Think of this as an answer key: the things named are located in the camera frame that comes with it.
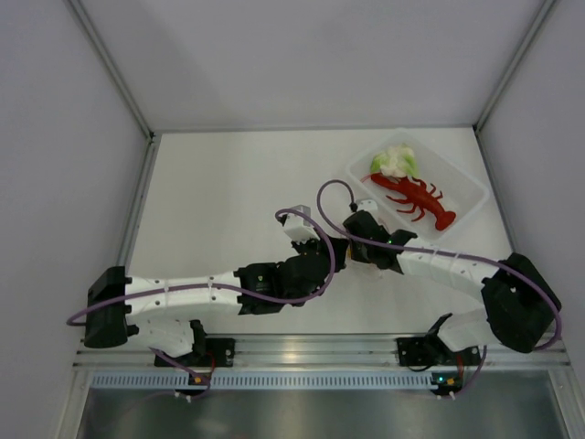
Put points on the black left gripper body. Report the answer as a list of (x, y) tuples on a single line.
[(322, 244)]

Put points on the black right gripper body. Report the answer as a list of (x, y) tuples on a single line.
[(366, 251)]

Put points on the red toy lobster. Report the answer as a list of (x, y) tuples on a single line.
[(417, 196)]

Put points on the white toy cauliflower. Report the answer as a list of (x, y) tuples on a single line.
[(395, 161)]

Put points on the clear zip top bag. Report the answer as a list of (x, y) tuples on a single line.
[(372, 272)]

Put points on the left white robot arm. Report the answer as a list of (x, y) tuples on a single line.
[(166, 314)]

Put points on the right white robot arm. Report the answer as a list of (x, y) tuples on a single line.
[(517, 304)]

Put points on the white perforated plastic basket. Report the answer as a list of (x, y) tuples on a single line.
[(463, 193)]

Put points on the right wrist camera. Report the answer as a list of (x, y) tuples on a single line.
[(366, 204)]

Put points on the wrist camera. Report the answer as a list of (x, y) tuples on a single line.
[(298, 229), (366, 204)]

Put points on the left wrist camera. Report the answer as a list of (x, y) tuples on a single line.
[(298, 229)]

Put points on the aluminium mounting rail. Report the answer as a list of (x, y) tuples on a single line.
[(371, 351)]

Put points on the white slotted cable duct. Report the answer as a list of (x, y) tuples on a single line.
[(266, 380)]

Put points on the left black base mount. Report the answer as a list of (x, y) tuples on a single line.
[(218, 352)]

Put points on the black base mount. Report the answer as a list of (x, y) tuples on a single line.
[(421, 352), (218, 352)]

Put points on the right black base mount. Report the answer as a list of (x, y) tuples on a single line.
[(421, 352)]

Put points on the left aluminium corner post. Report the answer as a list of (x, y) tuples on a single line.
[(106, 59)]

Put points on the aluminium corner post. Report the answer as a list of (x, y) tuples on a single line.
[(106, 59), (528, 39)]

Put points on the right aluminium corner post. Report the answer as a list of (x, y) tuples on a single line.
[(528, 39)]

